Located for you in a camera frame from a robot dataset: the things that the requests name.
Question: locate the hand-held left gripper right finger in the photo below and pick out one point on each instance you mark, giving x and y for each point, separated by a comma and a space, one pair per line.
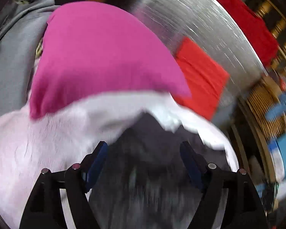
191, 167

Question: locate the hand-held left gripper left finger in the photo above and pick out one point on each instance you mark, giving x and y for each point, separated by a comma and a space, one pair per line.
95, 167

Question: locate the dark quilted jacket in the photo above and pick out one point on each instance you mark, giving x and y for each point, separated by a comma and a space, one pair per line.
145, 159

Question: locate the white bed sheet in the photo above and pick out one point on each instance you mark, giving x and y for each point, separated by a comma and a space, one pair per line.
50, 143

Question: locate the wooden table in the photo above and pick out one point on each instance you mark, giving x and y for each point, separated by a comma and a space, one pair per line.
259, 145

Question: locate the red folded cloth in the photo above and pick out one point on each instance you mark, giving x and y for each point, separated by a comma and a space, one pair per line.
200, 81

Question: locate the wicker basket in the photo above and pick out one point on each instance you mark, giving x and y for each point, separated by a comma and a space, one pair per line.
259, 109

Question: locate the blue cloth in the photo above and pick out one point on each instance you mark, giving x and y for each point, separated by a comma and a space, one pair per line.
281, 107

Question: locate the pink cloth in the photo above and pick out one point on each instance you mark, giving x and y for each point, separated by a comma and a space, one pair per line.
97, 52

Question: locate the grey hoodie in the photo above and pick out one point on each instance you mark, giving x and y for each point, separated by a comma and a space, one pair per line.
12, 64

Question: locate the red blanket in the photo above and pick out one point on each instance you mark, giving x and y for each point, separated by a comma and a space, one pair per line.
247, 21

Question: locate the wooden stair banister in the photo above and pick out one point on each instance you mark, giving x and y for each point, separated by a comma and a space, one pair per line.
264, 7

